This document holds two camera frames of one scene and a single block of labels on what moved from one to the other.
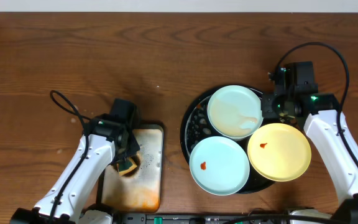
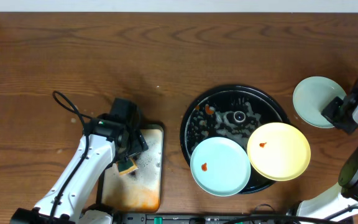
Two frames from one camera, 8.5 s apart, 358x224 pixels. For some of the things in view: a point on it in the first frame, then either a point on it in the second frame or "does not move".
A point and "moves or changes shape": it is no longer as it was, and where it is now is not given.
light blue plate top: [235, 111] moves or changes shape
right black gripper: [289, 110] to [334, 112]
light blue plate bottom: [219, 165] does not move
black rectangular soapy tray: [140, 191] does not move
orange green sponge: [125, 165] does not move
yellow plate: [280, 152] does not move
